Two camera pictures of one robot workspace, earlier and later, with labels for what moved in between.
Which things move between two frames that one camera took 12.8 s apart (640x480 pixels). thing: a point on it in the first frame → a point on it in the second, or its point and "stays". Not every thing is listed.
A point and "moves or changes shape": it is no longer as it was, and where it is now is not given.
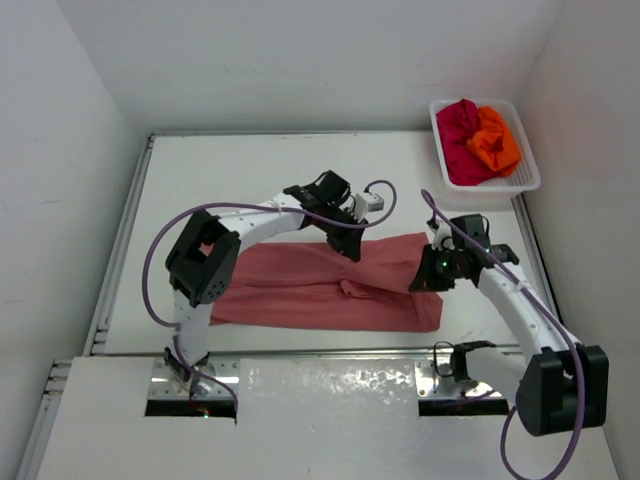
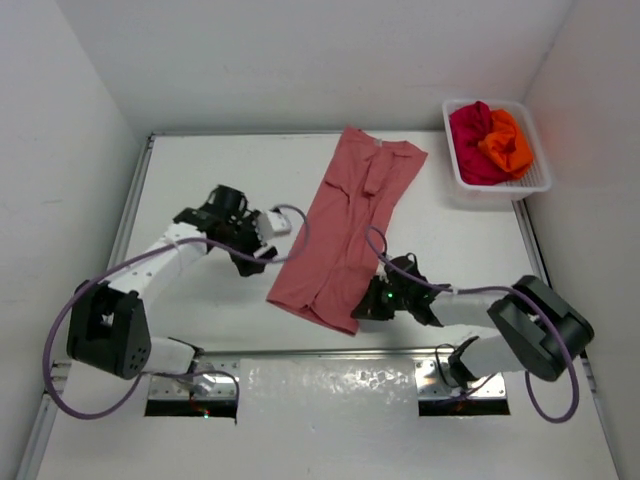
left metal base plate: (166, 385) stays
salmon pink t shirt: (314, 285) moves or changes shape
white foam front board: (295, 419) stays
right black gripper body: (433, 267) → (379, 298)
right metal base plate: (435, 379) stays
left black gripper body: (342, 232) → (251, 248)
